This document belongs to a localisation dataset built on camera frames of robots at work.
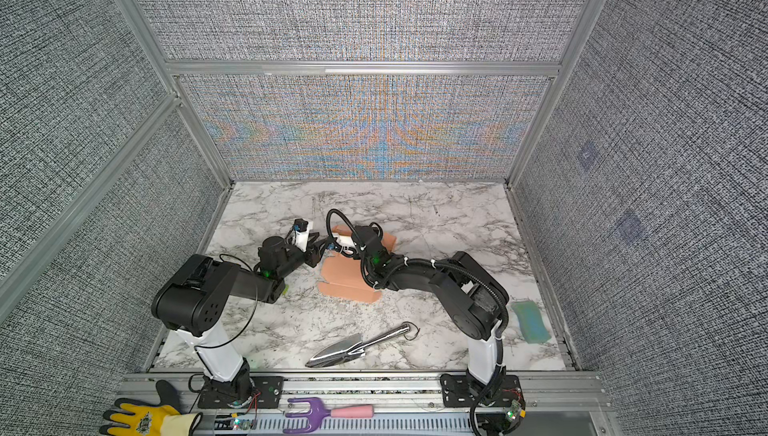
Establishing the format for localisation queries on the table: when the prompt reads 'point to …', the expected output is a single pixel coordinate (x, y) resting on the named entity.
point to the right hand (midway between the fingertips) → (362, 222)
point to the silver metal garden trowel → (353, 346)
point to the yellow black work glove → (134, 418)
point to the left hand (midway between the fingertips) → (324, 238)
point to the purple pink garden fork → (318, 411)
